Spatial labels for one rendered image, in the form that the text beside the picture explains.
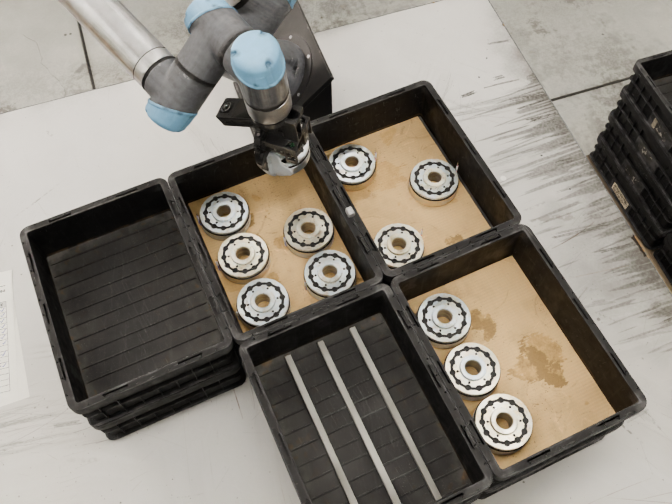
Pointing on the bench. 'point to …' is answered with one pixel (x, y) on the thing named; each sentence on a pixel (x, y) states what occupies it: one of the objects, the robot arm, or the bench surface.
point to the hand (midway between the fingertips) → (275, 159)
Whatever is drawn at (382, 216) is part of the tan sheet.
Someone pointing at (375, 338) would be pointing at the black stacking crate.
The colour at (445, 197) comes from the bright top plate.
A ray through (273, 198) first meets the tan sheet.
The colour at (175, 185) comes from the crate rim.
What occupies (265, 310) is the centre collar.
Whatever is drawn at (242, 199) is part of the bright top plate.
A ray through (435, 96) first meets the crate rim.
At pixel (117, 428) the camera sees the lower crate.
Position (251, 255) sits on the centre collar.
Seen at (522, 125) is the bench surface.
